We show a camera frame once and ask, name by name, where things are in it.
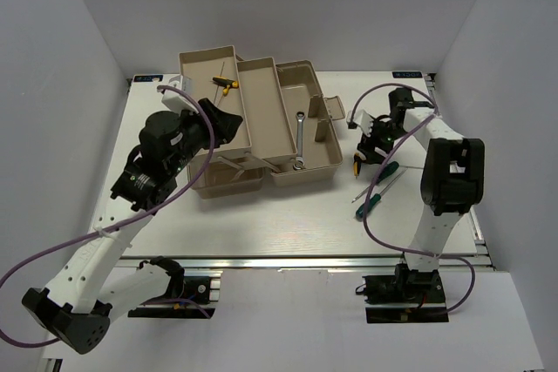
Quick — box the large green screwdriver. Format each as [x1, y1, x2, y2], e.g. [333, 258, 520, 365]
[355, 193, 382, 221]

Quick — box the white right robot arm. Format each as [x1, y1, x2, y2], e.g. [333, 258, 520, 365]
[347, 82, 485, 301]

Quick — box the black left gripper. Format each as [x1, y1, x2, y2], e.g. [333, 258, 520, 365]
[167, 98, 243, 175]

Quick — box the aluminium table front rail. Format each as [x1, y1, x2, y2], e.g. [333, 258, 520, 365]
[116, 254, 493, 269]

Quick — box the blue label sticker left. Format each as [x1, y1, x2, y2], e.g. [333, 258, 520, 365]
[133, 75, 163, 83]

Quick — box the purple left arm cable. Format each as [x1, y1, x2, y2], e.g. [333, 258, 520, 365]
[0, 84, 214, 348]

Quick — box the silver ratchet wrench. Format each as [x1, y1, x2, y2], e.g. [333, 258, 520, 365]
[293, 111, 305, 171]

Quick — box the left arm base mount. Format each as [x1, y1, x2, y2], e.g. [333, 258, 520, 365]
[127, 270, 221, 320]

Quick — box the beige plastic toolbox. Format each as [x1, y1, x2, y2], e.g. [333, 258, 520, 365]
[179, 46, 345, 200]

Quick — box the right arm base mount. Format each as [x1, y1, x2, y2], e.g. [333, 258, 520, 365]
[355, 263, 449, 324]

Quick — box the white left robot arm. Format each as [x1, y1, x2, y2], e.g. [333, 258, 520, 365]
[22, 98, 243, 355]

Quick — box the blue label sticker right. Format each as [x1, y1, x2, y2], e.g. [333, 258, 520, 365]
[391, 71, 423, 79]

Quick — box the long yellow black T-handle key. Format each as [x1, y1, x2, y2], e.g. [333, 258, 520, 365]
[212, 74, 240, 105]

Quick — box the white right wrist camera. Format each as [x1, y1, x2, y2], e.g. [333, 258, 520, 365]
[346, 110, 375, 137]

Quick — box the blue label sticker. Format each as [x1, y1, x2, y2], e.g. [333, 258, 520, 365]
[391, 71, 423, 79]
[133, 75, 163, 83]

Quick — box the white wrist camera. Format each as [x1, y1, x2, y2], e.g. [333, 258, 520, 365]
[160, 74, 197, 114]
[346, 110, 375, 137]

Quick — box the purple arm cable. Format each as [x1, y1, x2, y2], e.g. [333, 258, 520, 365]
[351, 83, 476, 315]
[0, 84, 214, 348]

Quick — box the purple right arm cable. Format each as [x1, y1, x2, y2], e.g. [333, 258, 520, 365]
[351, 83, 476, 315]

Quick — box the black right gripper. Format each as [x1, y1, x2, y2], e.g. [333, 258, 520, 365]
[357, 114, 408, 165]

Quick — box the small green screwdriver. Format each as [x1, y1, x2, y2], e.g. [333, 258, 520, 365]
[351, 161, 400, 203]

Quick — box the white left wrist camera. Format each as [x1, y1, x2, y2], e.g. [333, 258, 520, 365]
[160, 74, 197, 114]

